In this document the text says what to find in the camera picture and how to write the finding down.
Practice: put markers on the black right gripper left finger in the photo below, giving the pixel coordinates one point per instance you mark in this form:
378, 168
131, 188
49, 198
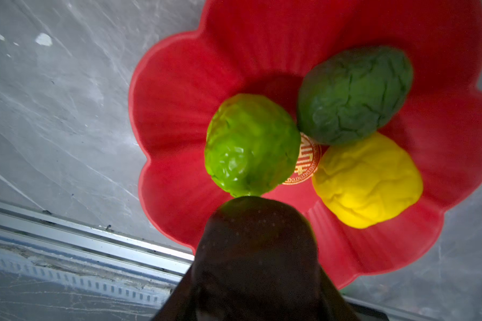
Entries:
180, 305

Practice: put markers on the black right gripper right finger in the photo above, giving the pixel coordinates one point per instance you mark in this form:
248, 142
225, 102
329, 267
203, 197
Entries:
332, 306

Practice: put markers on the dark avocado fake fruit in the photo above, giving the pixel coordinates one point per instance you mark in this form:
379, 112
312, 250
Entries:
257, 260

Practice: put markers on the yellow fake lemon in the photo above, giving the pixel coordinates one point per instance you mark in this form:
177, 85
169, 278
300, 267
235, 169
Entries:
367, 182

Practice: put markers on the light green fake fruit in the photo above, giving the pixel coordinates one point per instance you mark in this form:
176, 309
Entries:
252, 145

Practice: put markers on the green fake lime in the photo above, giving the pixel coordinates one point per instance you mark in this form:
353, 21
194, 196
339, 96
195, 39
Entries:
353, 94

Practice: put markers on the red flower-shaped plate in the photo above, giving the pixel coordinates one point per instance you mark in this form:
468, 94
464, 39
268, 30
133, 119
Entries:
266, 47

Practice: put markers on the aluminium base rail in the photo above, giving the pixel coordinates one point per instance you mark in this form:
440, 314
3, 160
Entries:
111, 262

